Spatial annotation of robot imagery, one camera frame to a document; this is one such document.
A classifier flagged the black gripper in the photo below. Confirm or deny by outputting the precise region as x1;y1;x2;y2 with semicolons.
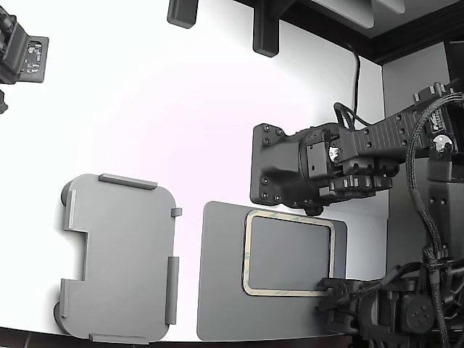
314;277;364;334

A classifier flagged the tan rectangular frame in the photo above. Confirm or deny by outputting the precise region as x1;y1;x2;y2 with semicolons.
241;210;336;297

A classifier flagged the black six-joint robot arm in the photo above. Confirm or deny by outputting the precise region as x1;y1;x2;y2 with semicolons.
297;81;464;348

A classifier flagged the gray plastic box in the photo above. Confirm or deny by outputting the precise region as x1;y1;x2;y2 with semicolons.
53;173;183;345

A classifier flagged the gray rectangular mat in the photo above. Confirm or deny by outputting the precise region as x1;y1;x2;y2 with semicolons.
196;200;349;341

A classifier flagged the black flat panel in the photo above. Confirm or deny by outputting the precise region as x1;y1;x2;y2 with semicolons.
444;40;464;83

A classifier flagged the black shelf beam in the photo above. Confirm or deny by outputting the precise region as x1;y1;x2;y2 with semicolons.
231;0;464;65

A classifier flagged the thin black cable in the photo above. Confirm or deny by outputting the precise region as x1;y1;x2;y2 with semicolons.
333;39;367;128

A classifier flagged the long black bracket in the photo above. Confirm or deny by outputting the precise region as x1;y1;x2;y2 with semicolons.
252;0;281;58

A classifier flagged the short black bracket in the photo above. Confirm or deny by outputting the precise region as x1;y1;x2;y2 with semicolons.
166;0;199;29

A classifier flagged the black camera with circuit board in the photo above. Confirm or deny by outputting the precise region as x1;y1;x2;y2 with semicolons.
0;0;50;85

